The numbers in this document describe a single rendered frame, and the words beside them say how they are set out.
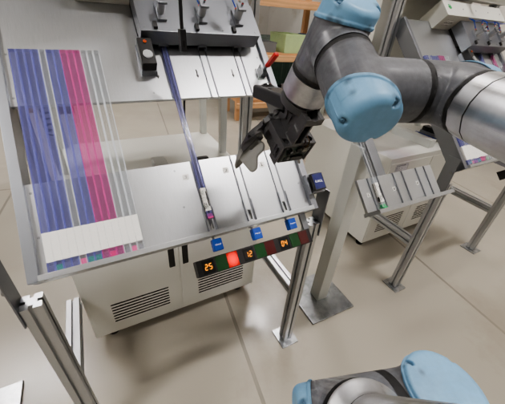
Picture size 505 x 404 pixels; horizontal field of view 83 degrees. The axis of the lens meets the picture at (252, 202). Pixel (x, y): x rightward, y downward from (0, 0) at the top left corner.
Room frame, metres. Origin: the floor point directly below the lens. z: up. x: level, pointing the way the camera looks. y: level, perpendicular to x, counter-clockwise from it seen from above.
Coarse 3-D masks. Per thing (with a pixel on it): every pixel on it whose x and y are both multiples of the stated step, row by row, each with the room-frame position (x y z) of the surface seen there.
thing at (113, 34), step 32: (0, 0) 0.78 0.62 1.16; (32, 0) 0.82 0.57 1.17; (64, 0) 0.86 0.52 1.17; (0, 32) 0.72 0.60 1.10; (32, 32) 0.76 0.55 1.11; (64, 32) 0.79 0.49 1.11; (96, 32) 0.83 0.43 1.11; (128, 32) 0.87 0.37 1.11; (128, 64) 0.80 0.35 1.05; (160, 64) 0.84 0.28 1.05; (192, 64) 0.88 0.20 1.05; (224, 64) 0.93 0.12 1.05; (256, 64) 0.99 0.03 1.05; (128, 96) 0.73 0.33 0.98; (160, 96) 0.77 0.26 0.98; (192, 96) 0.81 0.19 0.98; (224, 96) 0.85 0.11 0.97
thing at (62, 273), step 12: (276, 216) 0.62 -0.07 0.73; (288, 216) 0.67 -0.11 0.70; (228, 228) 0.55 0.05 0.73; (240, 228) 0.58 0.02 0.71; (180, 240) 0.49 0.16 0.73; (192, 240) 0.50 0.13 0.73; (132, 252) 0.44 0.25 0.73; (144, 252) 0.45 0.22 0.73; (84, 264) 0.40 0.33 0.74; (96, 264) 0.40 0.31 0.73; (108, 264) 0.42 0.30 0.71; (48, 276) 0.36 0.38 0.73; (60, 276) 0.37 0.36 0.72
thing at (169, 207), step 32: (224, 160) 0.70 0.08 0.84; (32, 192) 0.48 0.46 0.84; (160, 192) 0.58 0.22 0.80; (192, 192) 0.61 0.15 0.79; (224, 192) 0.64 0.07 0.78; (256, 192) 0.67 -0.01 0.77; (288, 192) 0.71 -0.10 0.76; (32, 224) 0.44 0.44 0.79; (160, 224) 0.52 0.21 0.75; (192, 224) 0.55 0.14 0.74; (224, 224) 0.57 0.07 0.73
